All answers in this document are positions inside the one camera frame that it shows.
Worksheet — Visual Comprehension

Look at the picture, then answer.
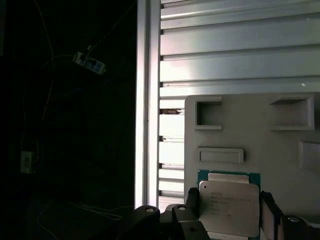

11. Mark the small white adapter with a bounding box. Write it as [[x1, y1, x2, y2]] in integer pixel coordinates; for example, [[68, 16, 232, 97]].
[[20, 149, 35, 174]]

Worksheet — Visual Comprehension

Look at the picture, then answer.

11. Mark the grey parts rack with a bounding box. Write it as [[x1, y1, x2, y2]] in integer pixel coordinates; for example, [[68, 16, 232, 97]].
[[183, 92, 320, 240]]

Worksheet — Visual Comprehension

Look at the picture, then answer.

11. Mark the white power strip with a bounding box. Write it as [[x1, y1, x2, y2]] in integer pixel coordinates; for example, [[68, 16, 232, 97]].
[[73, 51, 106, 75]]

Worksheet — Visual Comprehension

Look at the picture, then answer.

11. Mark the silver CPU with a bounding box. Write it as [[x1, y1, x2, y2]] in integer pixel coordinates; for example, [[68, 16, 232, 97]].
[[197, 169, 262, 237]]

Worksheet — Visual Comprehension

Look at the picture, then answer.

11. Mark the white cable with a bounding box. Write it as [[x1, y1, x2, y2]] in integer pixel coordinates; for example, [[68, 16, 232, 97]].
[[74, 201, 136, 221]]

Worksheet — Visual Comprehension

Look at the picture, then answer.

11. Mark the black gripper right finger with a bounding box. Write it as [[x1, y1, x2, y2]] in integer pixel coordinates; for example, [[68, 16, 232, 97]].
[[258, 190, 320, 240]]

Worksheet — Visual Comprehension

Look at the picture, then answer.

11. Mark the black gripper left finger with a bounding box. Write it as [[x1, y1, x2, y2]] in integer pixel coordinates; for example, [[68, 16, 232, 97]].
[[119, 186, 210, 240]]

